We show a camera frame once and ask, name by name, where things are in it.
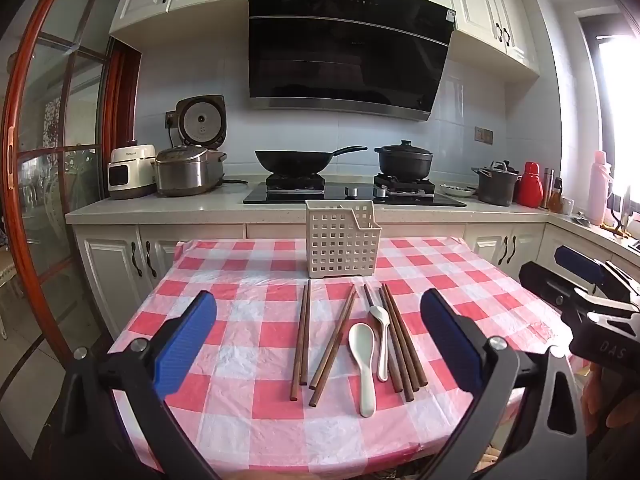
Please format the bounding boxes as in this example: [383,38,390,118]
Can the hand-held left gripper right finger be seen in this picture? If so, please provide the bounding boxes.
[414,288,587,480]

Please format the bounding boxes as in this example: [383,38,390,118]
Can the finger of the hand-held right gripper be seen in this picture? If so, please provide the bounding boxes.
[519,259,597,312]
[554,245,609,287]

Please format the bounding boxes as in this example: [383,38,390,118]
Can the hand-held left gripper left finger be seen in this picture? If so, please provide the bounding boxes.
[60,289,222,480]

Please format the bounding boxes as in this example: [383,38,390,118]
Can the small white ceramic spoon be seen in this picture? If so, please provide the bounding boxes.
[368,304,391,382]

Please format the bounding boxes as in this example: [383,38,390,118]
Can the large white ceramic spoon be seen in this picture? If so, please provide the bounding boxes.
[348,322,377,418]

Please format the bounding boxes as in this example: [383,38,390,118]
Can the cream perforated utensil basket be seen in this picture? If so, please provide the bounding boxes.
[305,199,384,280]

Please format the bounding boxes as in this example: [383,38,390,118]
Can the person's right hand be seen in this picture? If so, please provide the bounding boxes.
[587,360,640,442]

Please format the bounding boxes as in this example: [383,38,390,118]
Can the amber oil bottle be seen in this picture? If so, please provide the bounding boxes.
[547,177,565,214]

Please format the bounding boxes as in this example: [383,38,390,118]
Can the red white checkered tablecloth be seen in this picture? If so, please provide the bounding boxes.
[107,237,577,477]

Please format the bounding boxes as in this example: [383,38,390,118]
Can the pink bottle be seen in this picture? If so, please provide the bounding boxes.
[587,150,612,226]

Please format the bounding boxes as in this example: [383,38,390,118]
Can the red thermos jug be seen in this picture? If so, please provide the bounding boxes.
[514,161,545,208]

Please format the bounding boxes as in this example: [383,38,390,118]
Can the white lower cabinets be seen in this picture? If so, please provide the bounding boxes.
[72,222,640,346]

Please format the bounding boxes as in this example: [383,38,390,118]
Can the grey stockpot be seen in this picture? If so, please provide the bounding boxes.
[472,160,521,207]

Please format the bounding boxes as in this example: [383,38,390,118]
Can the white stone countertop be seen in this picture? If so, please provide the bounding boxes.
[64,180,640,253]

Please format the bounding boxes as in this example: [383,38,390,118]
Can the window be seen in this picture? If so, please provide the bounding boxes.
[579,15,640,198]

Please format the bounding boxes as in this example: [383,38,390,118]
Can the silver rice cooker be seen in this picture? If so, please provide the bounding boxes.
[153,144,229,198]

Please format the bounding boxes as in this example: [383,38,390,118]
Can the white countertop cooker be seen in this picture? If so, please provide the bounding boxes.
[107,143,159,200]

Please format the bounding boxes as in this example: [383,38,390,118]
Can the black glass gas hob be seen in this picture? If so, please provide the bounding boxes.
[243,172,468,207]

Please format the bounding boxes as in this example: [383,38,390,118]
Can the black pot with lid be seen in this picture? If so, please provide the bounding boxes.
[374,140,435,181]

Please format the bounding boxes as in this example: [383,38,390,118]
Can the black wok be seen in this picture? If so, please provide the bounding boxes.
[254,145,369,176]

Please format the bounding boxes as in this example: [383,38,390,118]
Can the brown open rice cooker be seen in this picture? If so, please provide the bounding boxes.
[174,95,229,186]

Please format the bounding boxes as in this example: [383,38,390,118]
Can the wooden framed glass door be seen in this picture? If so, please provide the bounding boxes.
[0,0,142,391]

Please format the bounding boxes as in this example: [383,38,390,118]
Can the black range hood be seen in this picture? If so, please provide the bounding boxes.
[247,0,459,122]

